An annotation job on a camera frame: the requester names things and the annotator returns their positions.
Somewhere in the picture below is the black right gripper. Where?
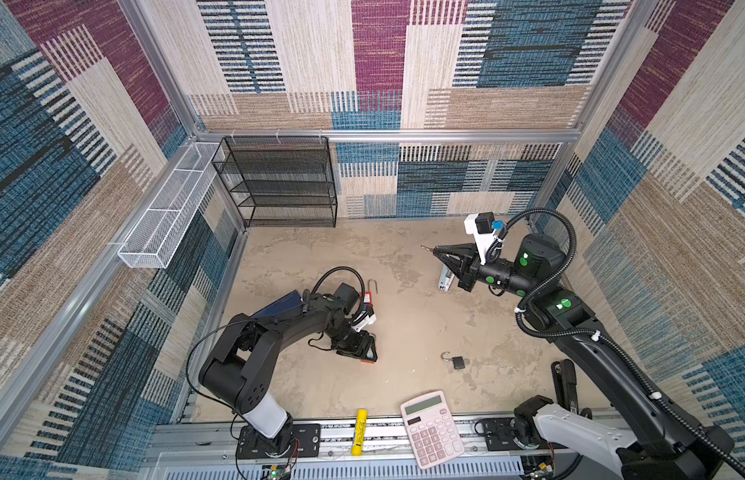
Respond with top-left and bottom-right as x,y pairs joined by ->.
433,242 -> 536,298

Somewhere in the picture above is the red padlock with label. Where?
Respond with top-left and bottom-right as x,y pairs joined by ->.
360,334 -> 379,364

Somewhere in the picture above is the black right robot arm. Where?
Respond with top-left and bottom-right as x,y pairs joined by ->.
431,234 -> 745,479

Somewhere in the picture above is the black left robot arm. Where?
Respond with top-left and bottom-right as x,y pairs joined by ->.
198,283 -> 378,443

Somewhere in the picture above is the grey stapler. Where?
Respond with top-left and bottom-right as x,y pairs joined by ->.
438,266 -> 455,292

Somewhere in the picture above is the small black padlock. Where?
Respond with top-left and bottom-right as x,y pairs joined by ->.
441,352 -> 466,370

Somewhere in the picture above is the dark blue book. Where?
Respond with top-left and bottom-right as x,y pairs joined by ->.
252,290 -> 304,319

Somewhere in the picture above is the yellow marker pen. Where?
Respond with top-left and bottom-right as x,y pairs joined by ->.
350,409 -> 368,457

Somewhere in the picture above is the pink calculator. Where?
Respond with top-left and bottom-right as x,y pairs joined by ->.
401,390 -> 466,470

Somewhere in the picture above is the black mesh shelf rack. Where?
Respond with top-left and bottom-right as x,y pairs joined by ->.
212,136 -> 338,228

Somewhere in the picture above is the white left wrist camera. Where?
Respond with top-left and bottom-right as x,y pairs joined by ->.
352,304 -> 377,332

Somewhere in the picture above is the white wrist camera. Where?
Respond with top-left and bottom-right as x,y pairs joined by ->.
352,304 -> 377,332
464,212 -> 505,265

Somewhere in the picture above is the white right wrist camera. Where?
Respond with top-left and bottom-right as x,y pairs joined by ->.
464,212 -> 505,265

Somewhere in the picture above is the black corrugated right cable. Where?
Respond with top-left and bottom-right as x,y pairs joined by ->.
497,208 -> 745,480

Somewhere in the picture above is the black corrugated cable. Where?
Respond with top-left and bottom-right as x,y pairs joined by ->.
497,208 -> 745,480
301,266 -> 366,307

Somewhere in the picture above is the black corrugated left cable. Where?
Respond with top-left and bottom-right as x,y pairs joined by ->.
301,266 -> 366,307

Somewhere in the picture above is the white wire mesh basket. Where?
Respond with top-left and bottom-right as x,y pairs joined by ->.
118,142 -> 218,269

